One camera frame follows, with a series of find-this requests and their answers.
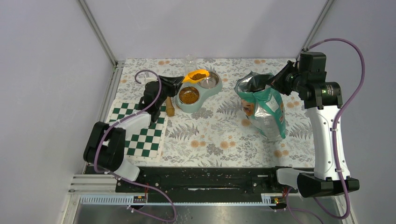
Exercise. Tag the mint double pet bowl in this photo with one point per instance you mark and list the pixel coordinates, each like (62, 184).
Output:
(191, 97)

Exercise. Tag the clear plastic bottle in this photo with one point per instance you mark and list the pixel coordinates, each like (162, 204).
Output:
(190, 64)

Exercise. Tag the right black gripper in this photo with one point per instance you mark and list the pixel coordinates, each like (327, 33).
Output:
(276, 81)

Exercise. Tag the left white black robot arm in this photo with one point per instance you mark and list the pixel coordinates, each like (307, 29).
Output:
(105, 146)

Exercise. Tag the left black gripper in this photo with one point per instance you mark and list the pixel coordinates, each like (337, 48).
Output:
(173, 83)

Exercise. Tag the green white chessboard mat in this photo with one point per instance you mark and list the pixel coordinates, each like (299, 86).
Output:
(147, 144)

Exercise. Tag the brown wooden rolling pin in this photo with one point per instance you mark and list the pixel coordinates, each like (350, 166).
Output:
(170, 110)

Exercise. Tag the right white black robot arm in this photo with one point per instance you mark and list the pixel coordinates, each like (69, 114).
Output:
(323, 101)

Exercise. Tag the floral patterned table mat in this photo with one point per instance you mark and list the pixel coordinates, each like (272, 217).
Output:
(220, 135)

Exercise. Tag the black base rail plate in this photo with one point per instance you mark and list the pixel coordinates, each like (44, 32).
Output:
(213, 185)

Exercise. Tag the orange plastic scoop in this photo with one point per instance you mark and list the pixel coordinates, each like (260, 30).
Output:
(196, 76)

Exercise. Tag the green pet food bag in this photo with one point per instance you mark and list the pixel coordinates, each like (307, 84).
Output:
(262, 105)

